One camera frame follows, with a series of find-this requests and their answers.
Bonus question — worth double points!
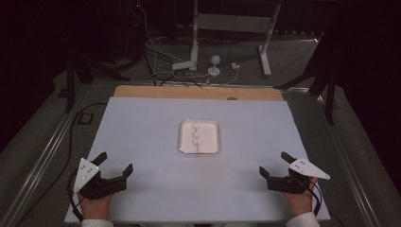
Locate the white square tray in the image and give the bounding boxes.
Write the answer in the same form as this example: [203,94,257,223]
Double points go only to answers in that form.
[179,118,221,155]

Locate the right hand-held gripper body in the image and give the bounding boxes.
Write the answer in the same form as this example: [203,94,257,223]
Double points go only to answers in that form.
[266,156,331,195]

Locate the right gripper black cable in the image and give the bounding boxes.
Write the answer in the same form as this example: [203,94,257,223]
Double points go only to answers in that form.
[310,181,323,218]

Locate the person's right hand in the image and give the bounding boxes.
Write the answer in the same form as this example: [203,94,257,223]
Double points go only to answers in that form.
[282,177,320,218]

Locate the metal floor rail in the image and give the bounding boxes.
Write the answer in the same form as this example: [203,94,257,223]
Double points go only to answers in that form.
[0,83,93,227]
[313,94,383,227]

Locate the white table cover sheet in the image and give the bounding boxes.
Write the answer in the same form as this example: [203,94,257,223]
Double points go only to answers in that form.
[64,96,331,223]

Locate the black tripod stand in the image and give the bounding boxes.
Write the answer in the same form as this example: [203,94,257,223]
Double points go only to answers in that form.
[273,31,338,126]
[64,51,131,114]

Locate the white metal stand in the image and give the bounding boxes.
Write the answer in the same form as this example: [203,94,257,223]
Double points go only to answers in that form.
[188,0,282,79]

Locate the small white round lamp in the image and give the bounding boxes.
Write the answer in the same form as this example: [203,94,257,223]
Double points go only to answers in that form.
[207,55,222,78]

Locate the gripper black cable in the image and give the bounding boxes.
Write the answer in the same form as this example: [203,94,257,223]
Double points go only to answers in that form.
[310,181,323,218]
[66,169,85,222]

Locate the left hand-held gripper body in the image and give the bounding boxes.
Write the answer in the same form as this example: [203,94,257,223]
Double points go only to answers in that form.
[73,157,128,201]

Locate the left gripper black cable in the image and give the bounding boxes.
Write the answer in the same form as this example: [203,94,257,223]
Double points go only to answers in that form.
[66,169,85,222]

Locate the white floor cable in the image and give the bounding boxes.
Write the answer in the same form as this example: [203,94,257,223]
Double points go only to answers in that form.
[136,0,216,85]

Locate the black floor cable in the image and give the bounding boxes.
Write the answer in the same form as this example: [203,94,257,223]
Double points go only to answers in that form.
[13,102,109,227]

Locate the person's left hand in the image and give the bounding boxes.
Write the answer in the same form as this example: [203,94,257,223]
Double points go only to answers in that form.
[77,192,114,221]

